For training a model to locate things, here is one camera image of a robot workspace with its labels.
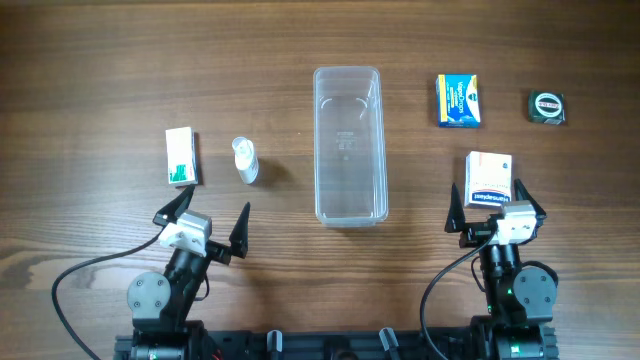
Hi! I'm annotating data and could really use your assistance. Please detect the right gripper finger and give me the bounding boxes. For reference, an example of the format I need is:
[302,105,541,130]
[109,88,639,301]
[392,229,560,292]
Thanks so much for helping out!
[514,179,547,220]
[444,183,466,233]

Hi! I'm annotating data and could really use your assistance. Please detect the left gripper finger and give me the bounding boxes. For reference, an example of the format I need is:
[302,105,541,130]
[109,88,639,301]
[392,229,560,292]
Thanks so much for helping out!
[152,184,195,226]
[229,202,251,258]

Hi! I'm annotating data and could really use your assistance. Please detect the white Hansaplast box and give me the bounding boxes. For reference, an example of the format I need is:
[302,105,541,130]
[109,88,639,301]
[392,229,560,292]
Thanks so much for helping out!
[464,151,512,207]

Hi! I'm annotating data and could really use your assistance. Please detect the white green medicine box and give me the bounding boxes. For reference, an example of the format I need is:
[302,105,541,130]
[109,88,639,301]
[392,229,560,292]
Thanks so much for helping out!
[165,127,198,187]

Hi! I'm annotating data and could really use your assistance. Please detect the small white spray bottle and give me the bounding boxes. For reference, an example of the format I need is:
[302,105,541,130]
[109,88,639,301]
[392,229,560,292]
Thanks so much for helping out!
[232,137,259,184]

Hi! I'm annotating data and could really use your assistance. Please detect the dark green round-logo box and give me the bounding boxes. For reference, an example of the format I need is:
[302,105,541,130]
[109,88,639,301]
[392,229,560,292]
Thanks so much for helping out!
[528,90,566,126]

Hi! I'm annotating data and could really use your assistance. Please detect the blue yellow VapoDrops box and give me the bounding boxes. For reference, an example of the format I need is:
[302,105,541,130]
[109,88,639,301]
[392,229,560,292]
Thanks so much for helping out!
[435,74,481,128]

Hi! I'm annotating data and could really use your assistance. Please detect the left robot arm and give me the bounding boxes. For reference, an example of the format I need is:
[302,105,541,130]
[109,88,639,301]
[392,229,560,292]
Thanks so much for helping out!
[114,185,251,360]

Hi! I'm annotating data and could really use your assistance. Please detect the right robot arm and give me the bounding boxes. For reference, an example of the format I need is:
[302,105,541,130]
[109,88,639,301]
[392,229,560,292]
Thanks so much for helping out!
[445,179,559,360]

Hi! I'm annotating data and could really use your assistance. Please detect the clear plastic container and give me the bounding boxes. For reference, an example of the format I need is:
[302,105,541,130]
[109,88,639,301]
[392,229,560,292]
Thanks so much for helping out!
[313,66,389,228]

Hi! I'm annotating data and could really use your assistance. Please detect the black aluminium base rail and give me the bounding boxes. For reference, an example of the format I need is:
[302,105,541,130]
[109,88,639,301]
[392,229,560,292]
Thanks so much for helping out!
[113,327,559,360]

